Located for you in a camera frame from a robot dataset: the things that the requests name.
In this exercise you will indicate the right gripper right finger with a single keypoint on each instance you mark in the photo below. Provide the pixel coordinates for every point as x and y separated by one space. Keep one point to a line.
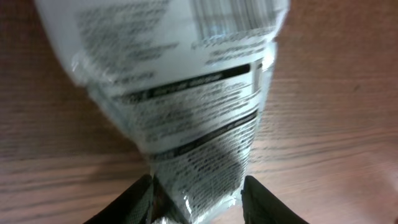
260 206

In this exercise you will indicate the silver foil snack packet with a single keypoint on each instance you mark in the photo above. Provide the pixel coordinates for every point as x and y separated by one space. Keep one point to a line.
185 80

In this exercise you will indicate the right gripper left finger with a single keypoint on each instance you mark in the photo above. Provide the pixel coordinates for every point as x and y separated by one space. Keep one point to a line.
133 206

